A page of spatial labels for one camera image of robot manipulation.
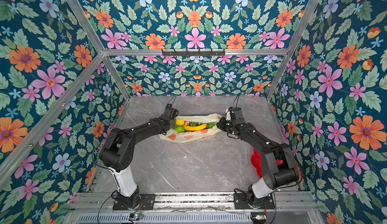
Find cream plastic bag orange print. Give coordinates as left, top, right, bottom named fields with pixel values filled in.
left=159, top=114, right=222, bottom=143

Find red flower-shaped plate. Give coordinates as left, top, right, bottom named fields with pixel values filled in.
left=250, top=148, right=283, bottom=179

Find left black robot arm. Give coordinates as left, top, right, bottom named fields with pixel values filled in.
left=99, top=104, right=178, bottom=208

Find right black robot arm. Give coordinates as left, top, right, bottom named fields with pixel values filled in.
left=217, top=107, right=300, bottom=206

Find green fake lime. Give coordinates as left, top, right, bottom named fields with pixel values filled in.
left=174, top=125, right=186, bottom=133

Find green fake grapes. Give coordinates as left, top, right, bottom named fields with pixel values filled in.
left=186, top=121, right=206, bottom=127

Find yellow fake banana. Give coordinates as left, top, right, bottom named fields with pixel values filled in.
left=184, top=123, right=207, bottom=132

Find black hook rail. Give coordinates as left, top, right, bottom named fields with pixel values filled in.
left=161, top=49, right=226, bottom=57

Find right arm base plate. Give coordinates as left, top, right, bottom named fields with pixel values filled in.
left=233, top=189, right=276, bottom=210

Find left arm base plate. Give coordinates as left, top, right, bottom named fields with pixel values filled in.
left=113, top=193, right=156, bottom=210

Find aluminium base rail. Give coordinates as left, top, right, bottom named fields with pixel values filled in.
left=70, top=191, right=318, bottom=213

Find white vented cable duct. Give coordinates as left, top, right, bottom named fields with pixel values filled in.
left=75, top=213, right=253, bottom=224

